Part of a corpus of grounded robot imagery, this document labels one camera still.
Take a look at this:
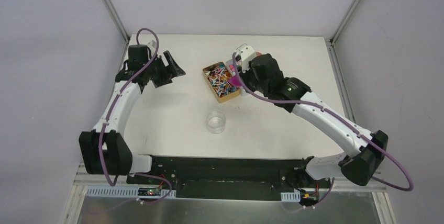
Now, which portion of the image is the white tin of candies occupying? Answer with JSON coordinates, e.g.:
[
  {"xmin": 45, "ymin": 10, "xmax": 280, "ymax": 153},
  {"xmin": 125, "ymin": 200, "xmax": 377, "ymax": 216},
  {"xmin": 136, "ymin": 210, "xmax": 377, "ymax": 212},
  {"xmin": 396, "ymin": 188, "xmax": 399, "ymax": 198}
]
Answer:
[{"xmin": 225, "ymin": 60, "xmax": 249, "ymax": 96}]

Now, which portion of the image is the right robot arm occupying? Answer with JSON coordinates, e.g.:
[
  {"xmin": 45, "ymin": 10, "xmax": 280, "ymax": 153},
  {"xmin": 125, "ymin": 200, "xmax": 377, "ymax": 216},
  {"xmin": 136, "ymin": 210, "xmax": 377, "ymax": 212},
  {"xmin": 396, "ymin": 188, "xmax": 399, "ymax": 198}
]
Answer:
[{"xmin": 232, "ymin": 52, "xmax": 388, "ymax": 187}]

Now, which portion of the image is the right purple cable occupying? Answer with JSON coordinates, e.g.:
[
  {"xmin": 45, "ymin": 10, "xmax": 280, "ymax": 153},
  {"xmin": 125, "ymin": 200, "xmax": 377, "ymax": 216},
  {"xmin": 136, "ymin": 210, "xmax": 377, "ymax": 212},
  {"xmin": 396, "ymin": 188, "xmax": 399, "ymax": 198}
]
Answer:
[{"xmin": 231, "ymin": 52, "xmax": 415, "ymax": 214}]

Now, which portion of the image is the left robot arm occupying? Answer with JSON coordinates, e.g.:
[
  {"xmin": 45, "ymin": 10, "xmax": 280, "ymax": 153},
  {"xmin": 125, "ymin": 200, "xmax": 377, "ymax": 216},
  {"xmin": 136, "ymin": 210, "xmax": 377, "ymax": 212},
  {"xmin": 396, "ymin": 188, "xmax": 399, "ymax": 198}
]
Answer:
[{"xmin": 79, "ymin": 41, "xmax": 186, "ymax": 185}]

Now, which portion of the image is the left white cable duct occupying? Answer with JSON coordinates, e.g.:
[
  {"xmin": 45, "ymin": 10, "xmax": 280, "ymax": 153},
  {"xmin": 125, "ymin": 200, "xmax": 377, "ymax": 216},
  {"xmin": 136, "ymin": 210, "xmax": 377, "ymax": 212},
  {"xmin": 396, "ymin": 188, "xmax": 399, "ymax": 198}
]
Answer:
[{"xmin": 86, "ymin": 186, "xmax": 176, "ymax": 199}]

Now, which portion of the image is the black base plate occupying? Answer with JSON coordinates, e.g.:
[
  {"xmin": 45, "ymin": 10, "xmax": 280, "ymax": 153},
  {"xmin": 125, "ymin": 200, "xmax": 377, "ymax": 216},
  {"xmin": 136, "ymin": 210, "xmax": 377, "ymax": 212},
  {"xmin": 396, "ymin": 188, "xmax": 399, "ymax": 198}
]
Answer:
[{"xmin": 148, "ymin": 156, "xmax": 331, "ymax": 201}]

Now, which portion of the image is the right white cable duct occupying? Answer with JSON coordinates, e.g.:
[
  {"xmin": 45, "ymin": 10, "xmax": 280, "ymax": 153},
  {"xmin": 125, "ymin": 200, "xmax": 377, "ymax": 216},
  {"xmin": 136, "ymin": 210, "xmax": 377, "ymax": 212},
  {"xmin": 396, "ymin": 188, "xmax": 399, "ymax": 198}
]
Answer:
[{"xmin": 280, "ymin": 191, "xmax": 301, "ymax": 203}]

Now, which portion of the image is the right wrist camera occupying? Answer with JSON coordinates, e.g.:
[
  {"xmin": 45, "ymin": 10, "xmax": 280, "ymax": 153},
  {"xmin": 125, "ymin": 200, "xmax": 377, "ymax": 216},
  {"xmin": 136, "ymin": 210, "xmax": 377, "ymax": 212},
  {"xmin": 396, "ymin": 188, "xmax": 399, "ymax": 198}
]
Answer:
[{"xmin": 233, "ymin": 43, "xmax": 259, "ymax": 73}]

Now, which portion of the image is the gold tin of lollipops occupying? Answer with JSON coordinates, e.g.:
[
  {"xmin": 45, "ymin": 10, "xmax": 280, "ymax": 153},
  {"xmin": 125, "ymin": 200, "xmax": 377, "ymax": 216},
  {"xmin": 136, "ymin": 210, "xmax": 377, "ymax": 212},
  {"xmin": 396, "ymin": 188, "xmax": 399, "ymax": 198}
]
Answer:
[{"xmin": 202, "ymin": 62, "xmax": 240, "ymax": 104}]

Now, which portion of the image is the purple cable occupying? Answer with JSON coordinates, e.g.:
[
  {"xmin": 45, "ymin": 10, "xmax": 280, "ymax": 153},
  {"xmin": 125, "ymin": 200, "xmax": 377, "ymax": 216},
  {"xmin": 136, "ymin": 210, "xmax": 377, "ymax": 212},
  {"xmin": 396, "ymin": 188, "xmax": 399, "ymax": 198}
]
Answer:
[
  {"xmin": 231, "ymin": 52, "xmax": 415, "ymax": 214},
  {"xmin": 98, "ymin": 28, "xmax": 173, "ymax": 205}
]

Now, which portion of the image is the magenta plastic scoop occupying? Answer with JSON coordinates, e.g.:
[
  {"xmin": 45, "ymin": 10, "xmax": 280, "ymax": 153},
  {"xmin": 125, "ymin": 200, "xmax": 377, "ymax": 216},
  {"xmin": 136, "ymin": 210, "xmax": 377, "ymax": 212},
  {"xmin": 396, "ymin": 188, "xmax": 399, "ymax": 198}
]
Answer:
[{"xmin": 228, "ymin": 75, "xmax": 242, "ymax": 87}]

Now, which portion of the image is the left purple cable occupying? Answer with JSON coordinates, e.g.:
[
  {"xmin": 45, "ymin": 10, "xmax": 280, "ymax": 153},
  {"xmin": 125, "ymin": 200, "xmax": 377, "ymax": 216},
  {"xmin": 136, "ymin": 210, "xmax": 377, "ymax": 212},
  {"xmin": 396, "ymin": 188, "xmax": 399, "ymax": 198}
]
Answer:
[{"xmin": 98, "ymin": 28, "xmax": 173, "ymax": 205}]

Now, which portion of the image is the clear plastic cup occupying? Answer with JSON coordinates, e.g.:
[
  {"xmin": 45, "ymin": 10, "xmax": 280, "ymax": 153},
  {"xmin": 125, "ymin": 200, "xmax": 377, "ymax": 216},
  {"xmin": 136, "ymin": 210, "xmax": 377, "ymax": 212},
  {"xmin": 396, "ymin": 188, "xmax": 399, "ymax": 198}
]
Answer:
[{"xmin": 206, "ymin": 110, "xmax": 226, "ymax": 134}]

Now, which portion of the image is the white cable duct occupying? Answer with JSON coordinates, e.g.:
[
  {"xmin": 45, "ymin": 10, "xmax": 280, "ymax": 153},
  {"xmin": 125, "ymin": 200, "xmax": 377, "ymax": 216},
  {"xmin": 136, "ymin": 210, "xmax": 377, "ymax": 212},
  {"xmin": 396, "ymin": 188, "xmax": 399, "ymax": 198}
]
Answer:
[
  {"xmin": 86, "ymin": 186, "xmax": 176, "ymax": 199},
  {"xmin": 280, "ymin": 191, "xmax": 301, "ymax": 203}
]

